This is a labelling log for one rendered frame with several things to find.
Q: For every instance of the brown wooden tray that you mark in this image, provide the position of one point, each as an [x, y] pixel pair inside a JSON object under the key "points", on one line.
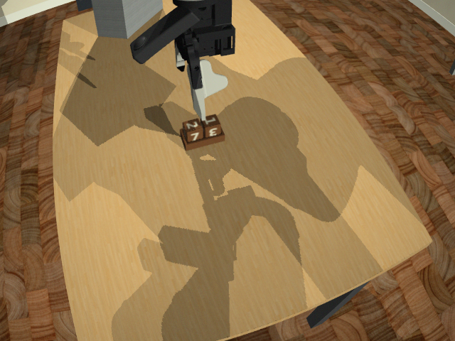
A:
{"points": [[202, 142]]}

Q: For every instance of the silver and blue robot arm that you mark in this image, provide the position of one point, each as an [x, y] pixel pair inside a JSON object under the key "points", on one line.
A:
{"points": [[162, 33]]}

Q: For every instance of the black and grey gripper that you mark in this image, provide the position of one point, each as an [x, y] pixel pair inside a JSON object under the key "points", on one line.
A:
{"points": [[213, 35]]}

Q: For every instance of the brown wooden number cube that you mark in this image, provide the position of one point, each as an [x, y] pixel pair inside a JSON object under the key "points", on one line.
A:
{"points": [[211, 126], [192, 130]]}

